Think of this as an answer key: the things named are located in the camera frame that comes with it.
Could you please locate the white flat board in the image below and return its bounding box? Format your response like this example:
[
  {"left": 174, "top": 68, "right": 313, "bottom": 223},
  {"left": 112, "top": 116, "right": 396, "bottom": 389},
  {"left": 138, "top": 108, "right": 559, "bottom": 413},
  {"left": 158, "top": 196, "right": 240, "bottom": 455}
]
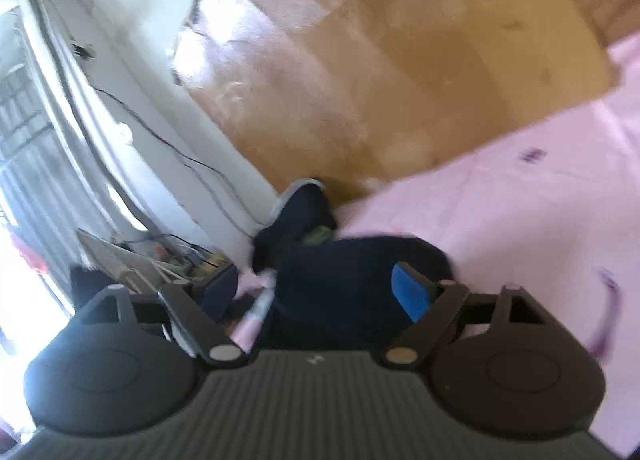
[{"left": 77, "top": 229, "right": 173, "bottom": 293}]

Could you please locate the wooden headboard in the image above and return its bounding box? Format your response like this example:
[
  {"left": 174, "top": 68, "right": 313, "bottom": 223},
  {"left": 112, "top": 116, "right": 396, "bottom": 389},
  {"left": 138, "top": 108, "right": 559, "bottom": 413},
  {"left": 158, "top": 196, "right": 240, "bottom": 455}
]
[{"left": 172, "top": 0, "right": 621, "bottom": 208}]

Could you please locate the dark shoe with grey sole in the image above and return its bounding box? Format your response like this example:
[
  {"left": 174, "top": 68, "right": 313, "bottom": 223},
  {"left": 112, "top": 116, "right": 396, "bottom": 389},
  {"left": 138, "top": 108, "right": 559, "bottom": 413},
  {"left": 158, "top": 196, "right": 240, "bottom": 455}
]
[{"left": 251, "top": 177, "right": 340, "bottom": 273}]

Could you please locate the pile of small clutter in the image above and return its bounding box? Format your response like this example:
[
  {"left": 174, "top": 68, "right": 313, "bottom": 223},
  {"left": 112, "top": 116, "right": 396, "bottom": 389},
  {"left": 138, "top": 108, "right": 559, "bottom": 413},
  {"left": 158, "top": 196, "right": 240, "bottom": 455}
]
[{"left": 150, "top": 235, "right": 236, "bottom": 286}]

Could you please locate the thin black cable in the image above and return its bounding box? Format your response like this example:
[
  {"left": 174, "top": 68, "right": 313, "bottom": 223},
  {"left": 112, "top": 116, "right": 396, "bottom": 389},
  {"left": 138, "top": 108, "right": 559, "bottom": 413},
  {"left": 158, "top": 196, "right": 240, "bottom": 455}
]
[{"left": 70, "top": 42, "right": 271, "bottom": 241}]

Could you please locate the pink floral bed sheet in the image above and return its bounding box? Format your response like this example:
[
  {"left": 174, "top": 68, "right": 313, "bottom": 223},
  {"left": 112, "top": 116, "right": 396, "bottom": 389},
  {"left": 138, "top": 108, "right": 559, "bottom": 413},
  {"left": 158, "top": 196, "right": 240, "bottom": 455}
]
[{"left": 220, "top": 32, "right": 640, "bottom": 456}]

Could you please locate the navy red patterned knit sweater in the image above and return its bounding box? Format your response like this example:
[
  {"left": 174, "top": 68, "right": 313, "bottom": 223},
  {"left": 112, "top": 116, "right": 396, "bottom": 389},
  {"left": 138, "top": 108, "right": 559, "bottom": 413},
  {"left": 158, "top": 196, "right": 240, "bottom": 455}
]
[{"left": 260, "top": 236, "right": 453, "bottom": 352}]

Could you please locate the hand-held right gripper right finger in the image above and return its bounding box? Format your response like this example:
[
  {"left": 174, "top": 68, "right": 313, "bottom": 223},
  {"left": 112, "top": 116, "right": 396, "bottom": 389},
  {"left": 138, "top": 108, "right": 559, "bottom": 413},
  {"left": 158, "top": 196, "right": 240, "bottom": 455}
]
[{"left": 382, "top": 261, "right": 549, "bottom": 371}]

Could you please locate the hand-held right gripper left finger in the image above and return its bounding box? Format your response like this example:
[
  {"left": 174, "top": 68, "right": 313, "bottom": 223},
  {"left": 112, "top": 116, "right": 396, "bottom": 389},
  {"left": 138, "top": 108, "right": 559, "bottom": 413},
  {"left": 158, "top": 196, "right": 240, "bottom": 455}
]
[{"left": 75, "top": 264, "right": 251, "bottom": 369}]

